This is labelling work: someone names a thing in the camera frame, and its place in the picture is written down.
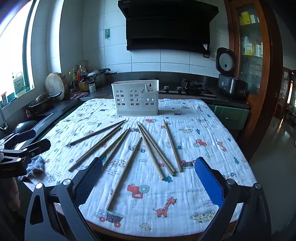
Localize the white printed blanket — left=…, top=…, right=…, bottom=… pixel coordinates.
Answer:
left=23, top=98, right=257, bottom=233

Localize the white plastic utensil holder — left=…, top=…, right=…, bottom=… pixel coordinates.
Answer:
left=111, top=80, right=160, bottom=115

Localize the steel pan with handle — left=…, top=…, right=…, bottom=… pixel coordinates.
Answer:
left=29, top=91, right=63, bottom=109

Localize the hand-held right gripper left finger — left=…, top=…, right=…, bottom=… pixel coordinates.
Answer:
left=25, top=157, right=103, bottom=241

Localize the grey rag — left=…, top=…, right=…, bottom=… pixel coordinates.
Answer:
left=18, top=155, right=45, bottom=182

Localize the pink cloth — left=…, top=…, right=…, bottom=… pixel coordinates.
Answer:
left=69, top=91, right=89, bottom=100

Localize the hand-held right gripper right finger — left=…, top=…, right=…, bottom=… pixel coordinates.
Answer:
left=195, top=157, right=271, bottom=241

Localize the black range hood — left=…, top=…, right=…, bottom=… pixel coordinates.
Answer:
left=117, top=0, right=219, bottom=53

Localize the wooden glass-door cabinet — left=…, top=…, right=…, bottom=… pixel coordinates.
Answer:
left=224, top=0, right=284, bottom=160

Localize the steel faucet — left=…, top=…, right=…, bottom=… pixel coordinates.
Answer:
left=0, top=108, right=10, bottom=133

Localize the green cabinet drawer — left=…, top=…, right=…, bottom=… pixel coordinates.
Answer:
left=207, top=104, right=250, bottom=130

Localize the window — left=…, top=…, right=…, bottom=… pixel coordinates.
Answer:
left=0, top=0, right=40, bottom=93

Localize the black gas stove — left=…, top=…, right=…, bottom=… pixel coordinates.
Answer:
left=159, top=78, right=216, bottom=96

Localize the round wooden cutting board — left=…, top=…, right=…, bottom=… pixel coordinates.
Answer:
left=45, top=72, right=67, bottom=101

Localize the black rice cooker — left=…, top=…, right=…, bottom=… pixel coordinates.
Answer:
left=216, top=47, right=249, bottom=97

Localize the steel pot with lid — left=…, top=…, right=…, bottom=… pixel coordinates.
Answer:
left=87, top=68, right=117, bottom=87

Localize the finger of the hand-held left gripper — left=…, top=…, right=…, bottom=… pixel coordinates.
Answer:
left=0, top=138, right=51, bottom=164
left=0, top=129, right=37, bottom=150

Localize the dark wok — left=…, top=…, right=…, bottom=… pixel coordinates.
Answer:
left=14, top=120, right=38, bottom=135

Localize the detergent bottle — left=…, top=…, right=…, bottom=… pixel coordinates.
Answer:
left=13, top=72, right=25, bottom=96

